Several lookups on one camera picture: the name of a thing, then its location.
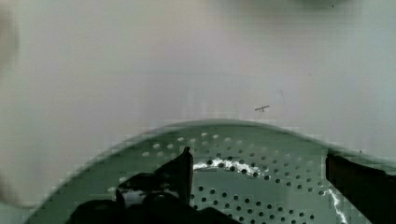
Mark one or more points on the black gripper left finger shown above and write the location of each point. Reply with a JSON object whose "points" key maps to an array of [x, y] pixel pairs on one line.
{"points": [[173, 177]]}

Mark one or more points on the green oval strainer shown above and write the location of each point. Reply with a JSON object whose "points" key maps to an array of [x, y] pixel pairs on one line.
{"points": [[243, 173]]}

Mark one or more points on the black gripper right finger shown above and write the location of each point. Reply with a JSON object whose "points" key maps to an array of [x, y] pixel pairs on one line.
{"points": [[370, 190]]}

